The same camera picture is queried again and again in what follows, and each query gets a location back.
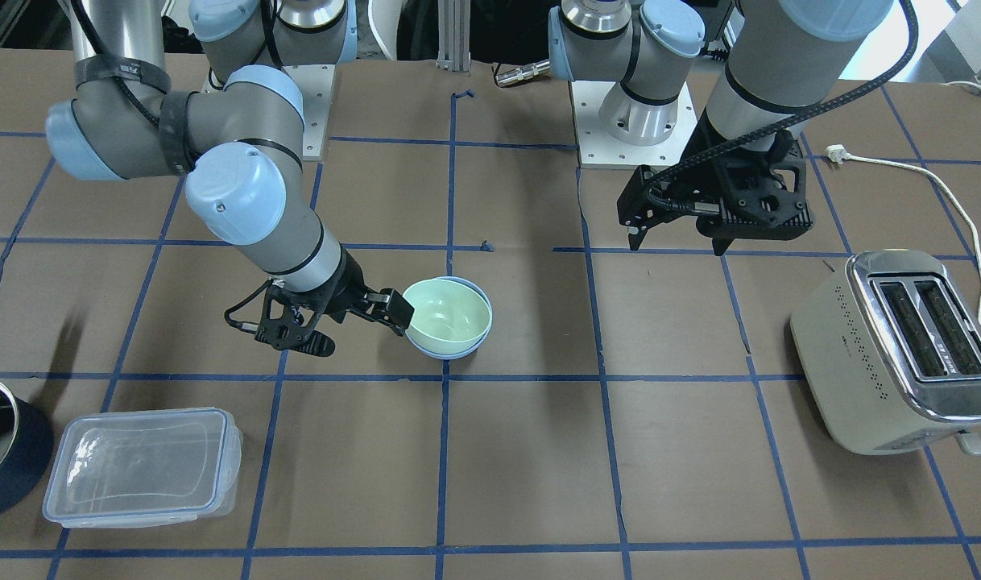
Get green bowl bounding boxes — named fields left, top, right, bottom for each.
left=401, top=277, right=491, bottom=356

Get blue bowl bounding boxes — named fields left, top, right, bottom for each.
left=405, top=276, right=494, bottom=361

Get clear plastic container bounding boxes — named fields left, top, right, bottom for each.
left=42, top=408, right=242, bottom=529

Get silver toaster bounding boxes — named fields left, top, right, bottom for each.
left=789, top=249, right=981, bottom=456

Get white toaster power cord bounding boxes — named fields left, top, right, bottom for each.
left=826, top=81, right=981, bottom=326

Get black braided cable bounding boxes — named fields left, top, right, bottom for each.
left=644, top=0, right=920, bottom=212

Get aluminium frame post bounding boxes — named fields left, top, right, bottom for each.
left=436, top=0, right=471, bottom=76

